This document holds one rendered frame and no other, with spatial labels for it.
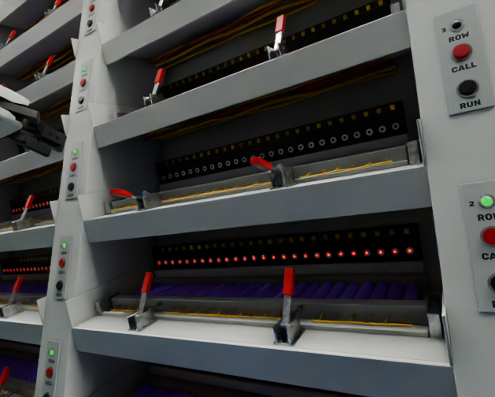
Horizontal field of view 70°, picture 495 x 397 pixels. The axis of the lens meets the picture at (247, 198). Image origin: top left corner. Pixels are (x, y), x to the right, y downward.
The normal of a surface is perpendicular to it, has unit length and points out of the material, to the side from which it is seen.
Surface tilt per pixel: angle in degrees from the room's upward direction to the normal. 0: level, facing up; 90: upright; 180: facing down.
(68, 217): 90
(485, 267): 90
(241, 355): 111
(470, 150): 90
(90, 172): 90
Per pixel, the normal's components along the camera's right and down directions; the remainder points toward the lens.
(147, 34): -0.49, 0.17
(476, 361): -0.53, -0.20
